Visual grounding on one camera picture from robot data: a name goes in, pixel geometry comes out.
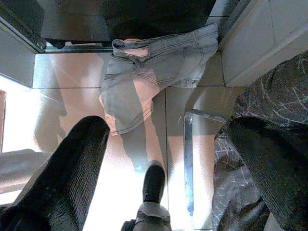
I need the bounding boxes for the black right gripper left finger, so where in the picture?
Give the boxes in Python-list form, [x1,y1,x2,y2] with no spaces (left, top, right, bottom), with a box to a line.
[0,115,111,231]

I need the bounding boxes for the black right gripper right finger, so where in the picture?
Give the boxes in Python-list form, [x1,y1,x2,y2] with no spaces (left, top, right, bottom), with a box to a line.
[226,116,308,231]

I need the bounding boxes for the dark white-lined patterned fabric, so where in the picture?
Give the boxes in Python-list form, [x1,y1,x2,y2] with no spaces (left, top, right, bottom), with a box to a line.
[213,51,308,231]

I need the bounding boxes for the bent metal bar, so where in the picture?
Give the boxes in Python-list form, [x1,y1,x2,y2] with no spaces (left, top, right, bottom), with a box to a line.
[183,108,226,217]

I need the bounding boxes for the white tiled cabinet block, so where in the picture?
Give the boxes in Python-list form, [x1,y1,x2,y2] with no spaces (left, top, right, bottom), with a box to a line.
[218,0,308,88]

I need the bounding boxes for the light grey denim shorts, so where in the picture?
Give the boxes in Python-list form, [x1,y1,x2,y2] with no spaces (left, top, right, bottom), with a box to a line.
[99,23,219,136]

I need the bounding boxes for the dark metal door frame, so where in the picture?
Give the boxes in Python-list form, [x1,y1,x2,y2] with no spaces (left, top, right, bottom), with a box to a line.
[0,0,47,54]

